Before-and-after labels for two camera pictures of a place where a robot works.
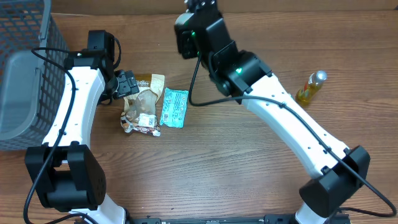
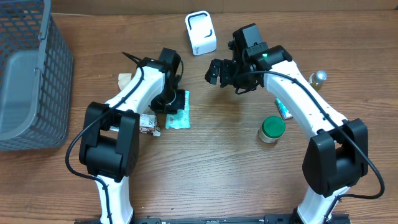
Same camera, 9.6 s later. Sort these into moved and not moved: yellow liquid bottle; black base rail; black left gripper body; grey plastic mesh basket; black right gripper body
Moved: black left gripper body; black right gripper body
Not moved: grey plastic mesh basket; yellow liquid bottle; black base rail
